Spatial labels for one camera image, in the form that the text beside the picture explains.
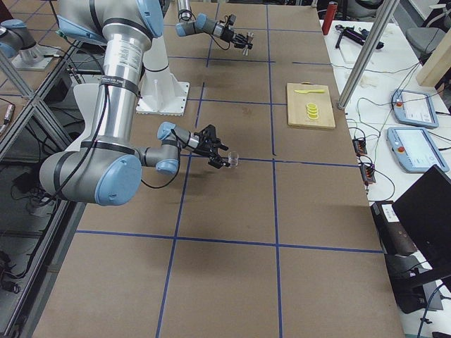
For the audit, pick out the far teach pendant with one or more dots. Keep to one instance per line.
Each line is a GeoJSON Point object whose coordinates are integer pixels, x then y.
{"type": "Point", "coordinates": [414, 108]}

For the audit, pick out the steel jigger measuring cup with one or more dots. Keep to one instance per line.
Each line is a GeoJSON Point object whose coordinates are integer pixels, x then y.
{"type": "Point", "coordinates": [248, 43]}

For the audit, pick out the black box on table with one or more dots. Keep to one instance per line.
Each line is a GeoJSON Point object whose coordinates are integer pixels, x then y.
{"type": "Point", "coordinates": [392, 234]}

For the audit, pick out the red cylinder bottle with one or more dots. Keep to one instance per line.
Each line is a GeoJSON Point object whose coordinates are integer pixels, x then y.
{"type": "Point", "coordinates": [329, 16]}

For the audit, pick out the teach pendant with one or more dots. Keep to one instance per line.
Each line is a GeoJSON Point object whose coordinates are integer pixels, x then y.
{"type": "Point", "coordinates": [414, 108]}
{"type": "Point", "coordinates": [414, 149]}

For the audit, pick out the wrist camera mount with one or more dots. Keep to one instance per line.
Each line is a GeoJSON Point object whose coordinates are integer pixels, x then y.
{"type": "Point", "coordinates": [208, 134]}
{"type": "Point", "coordinates": [230, 20]}

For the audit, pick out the lemon slice four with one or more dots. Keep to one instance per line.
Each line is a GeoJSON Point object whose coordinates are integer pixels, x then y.
{"type": "Point", "coordinates": [313, 117]}

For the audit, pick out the lemon slice three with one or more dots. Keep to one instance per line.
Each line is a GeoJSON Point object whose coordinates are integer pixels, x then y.
{"type": "Point", "coordinates": [312, 113]}

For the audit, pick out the clear glass cup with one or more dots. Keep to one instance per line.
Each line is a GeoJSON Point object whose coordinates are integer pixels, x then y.
{"type": "Point", "coordinates": [233, 159]}

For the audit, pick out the near teach pendant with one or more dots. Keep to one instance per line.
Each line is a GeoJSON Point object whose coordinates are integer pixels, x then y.
{"type": "Point", "coordinates": [414, 149]}

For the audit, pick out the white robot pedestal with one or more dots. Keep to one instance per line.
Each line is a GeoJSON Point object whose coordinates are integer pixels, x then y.
{"type": "Point", "coordinates": [161, 93]}

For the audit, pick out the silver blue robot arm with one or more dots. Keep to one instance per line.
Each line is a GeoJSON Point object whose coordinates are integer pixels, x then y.
{"type": "Point", "coordinates": [191, 24]}
{"type": "Point", "coordinates": [107, 169]}

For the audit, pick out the white chair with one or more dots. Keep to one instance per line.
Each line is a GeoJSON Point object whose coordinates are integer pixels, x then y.
{"type": "Point", "coordinates": [86, 99]}

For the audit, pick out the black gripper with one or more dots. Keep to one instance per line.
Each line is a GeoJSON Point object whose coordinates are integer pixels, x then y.
{"type": "Point", "coordinates": [203, 147]}
{"type": "Point", "coordinates": [228, 34]}

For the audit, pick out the black handled tool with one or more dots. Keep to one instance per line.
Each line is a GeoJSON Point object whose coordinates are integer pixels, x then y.
{"type": "Point", "coordinates": [358, 36]}

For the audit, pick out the bamboo cutting board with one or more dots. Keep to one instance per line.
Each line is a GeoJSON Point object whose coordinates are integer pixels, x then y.
{"type": "Point", "coordinates": [297, 110]}

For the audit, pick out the black monitor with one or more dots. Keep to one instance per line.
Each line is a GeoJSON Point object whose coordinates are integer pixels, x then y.
{"type": "Point", "coordinates": [424, 212]}

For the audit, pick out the yellow plastic knife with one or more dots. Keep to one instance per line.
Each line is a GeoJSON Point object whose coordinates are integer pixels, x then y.
{"type": "Point", "coordinates": [309, 91]}

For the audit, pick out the aluminium frame post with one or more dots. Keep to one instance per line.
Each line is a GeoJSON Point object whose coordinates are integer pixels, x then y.
{"type": "Point", "coordinates": [377, 29]}

